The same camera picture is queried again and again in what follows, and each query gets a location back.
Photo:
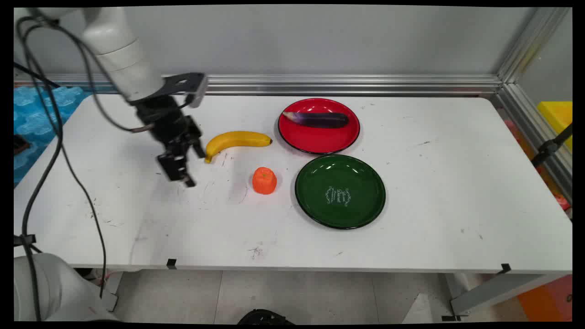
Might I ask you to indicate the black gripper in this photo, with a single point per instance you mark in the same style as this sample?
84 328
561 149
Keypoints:
164 121

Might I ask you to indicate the purple eggplant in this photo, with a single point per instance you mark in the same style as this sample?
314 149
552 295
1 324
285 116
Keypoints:
317 119

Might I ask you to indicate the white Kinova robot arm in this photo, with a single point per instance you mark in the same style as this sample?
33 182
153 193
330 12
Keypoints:
114 50

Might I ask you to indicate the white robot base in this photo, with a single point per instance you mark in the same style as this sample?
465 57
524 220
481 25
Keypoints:
59 292

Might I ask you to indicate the yellow banana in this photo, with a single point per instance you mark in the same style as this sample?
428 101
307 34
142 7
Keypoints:
235 140

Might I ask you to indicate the orange toy fruit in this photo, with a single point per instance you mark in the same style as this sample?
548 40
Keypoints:
264 180

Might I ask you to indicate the red plate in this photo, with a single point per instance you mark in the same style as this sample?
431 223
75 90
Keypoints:
318 130

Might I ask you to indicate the blue foam mat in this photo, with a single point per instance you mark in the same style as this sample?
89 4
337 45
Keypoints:
34 123

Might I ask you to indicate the green plate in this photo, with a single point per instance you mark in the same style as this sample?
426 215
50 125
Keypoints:
340 192

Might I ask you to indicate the black object on floor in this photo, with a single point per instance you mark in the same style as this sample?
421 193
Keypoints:
265 317

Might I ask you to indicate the grey table leg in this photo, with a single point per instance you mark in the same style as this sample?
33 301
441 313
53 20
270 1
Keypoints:
498 294

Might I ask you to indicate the black stand clamp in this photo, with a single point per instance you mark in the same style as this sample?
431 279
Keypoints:
550 147

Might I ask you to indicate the yellow box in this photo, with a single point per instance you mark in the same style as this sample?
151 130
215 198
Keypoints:
557 119

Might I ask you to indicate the orange box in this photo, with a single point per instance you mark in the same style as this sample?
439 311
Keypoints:
546 301

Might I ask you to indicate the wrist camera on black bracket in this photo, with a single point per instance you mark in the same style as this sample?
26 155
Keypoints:
187 87

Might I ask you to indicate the aluminium frame rail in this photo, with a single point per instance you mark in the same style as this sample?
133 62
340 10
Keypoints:
347 84

